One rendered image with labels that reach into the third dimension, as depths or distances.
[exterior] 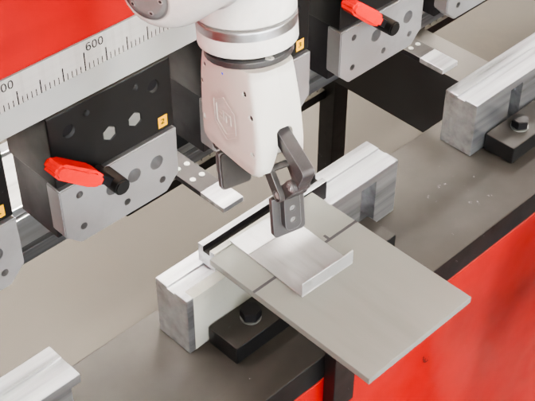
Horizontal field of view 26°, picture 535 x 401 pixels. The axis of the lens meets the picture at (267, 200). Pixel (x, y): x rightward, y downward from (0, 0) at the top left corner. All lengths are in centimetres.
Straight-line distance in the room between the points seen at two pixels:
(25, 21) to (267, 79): 23
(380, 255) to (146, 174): 35
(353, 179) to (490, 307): 37
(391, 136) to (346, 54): 186
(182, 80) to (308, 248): 30
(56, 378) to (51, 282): 149
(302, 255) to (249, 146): 48
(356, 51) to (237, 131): 44
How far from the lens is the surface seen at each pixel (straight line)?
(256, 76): 93
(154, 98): 117
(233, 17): 91
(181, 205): 300
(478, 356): 191
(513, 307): 191
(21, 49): 104
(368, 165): 160
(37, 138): 112
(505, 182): 175
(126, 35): 111
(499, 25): 373
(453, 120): 178
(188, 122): 129
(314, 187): 152
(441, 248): 163
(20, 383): 136
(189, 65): 123
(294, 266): 141
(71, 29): 106
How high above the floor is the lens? 199
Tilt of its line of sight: 42 degrees down
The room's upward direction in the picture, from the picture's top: straight up
